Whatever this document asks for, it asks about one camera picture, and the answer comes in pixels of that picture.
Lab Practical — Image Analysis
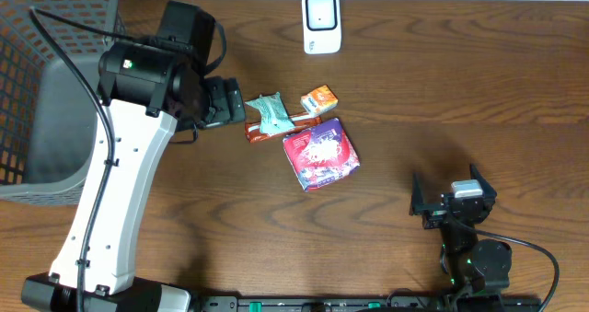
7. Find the grey plastic mesh basket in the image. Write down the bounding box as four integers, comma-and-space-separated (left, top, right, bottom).
1, 0, 124, 206

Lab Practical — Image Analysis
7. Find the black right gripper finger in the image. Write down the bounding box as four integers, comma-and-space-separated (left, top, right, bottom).
410, 173, 425, 211
469, 163, 497, 197

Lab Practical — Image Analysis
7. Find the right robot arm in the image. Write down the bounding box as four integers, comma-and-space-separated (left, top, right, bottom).
410, 165, 512, 311

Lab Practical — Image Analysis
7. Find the small orange box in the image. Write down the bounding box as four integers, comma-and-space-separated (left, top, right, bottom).
300, 85, 339, 117

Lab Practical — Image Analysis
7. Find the red purple snack packet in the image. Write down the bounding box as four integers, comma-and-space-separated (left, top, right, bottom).
283, 118, 361, 191

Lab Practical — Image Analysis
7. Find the teal snack wrapper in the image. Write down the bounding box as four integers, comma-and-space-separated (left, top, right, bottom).
245, 92, 295, 134

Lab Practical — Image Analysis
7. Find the white barcode scanner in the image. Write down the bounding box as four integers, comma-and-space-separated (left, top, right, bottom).
301, 0, 342, 55

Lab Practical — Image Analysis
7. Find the brown orange snack bar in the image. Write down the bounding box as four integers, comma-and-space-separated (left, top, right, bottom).
245, 113, 322, 143

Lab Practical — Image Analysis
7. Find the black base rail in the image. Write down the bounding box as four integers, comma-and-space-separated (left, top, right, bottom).
192, 293, 541, 312

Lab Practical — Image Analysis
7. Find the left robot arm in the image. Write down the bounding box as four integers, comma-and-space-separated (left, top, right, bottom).
21, 1, 246, 312

